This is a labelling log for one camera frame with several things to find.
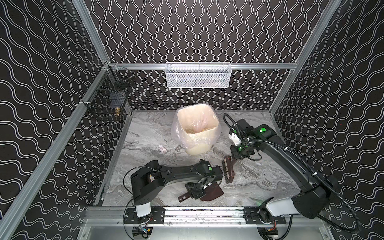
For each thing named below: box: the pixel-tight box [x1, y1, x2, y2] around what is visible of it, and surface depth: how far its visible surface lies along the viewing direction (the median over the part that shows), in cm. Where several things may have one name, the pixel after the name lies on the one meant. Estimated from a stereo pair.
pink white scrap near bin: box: [158, 144, 168, 154], surface depth 100 cm
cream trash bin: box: [177, 104, 219, 156], surface depth 90 cm
